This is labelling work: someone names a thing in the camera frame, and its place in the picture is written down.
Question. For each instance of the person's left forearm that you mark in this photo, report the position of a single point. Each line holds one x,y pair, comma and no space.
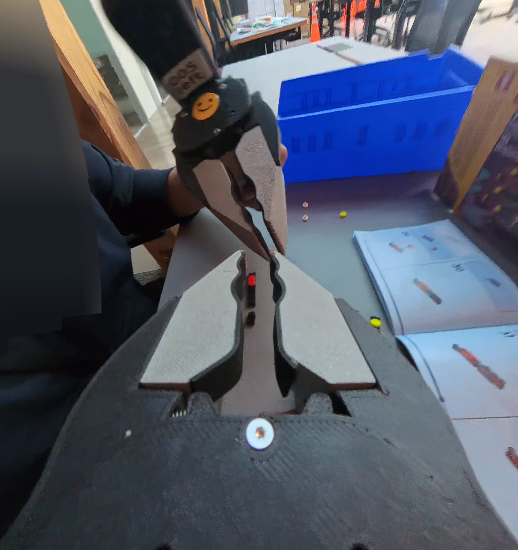
125,193

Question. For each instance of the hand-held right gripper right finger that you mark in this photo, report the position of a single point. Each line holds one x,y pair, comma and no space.
319,339

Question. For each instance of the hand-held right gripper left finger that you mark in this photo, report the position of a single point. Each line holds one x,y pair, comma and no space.
198,339

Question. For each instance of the small black lego piece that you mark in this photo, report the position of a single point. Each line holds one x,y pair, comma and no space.
250,319

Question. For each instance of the lego set box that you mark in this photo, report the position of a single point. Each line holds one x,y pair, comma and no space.
499,180

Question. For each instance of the blue plastic bin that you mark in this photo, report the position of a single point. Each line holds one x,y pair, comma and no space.
370,141

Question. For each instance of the wooden partition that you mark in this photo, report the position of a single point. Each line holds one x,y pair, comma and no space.
91,107

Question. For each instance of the table with papers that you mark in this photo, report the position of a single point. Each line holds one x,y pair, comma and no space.
267,30

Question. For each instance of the grey flat sheet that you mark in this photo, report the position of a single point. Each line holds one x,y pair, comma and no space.
338,46

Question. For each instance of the black chair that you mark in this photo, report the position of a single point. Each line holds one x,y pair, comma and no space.
439,25

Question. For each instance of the lego instruction booklet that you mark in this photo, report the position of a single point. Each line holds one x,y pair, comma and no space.
448,300

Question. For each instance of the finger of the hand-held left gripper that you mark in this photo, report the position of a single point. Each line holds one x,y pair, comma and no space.
263,172
216,193

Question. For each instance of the orange traffic cone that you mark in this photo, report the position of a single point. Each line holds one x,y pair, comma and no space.
315,25

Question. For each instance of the person's left hand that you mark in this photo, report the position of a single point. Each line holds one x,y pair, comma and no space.
179,193

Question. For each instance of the person's dark clothing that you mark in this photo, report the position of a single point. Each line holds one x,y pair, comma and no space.
48,408

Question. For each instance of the black and red lego piece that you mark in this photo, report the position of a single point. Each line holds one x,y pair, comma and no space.
251,296

